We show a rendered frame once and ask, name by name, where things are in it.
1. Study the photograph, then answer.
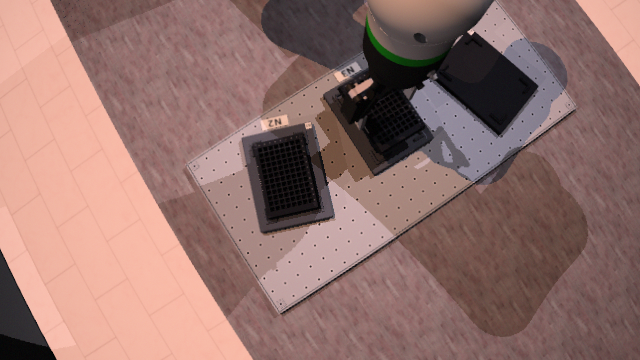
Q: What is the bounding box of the white n3 label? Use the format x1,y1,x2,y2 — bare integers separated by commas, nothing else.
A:
334,62,361,83

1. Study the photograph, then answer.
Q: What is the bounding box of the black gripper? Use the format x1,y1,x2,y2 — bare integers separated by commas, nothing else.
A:
340,64,425,130

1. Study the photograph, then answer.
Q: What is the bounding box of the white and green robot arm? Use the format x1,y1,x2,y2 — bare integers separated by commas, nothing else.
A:
363,0,494,85

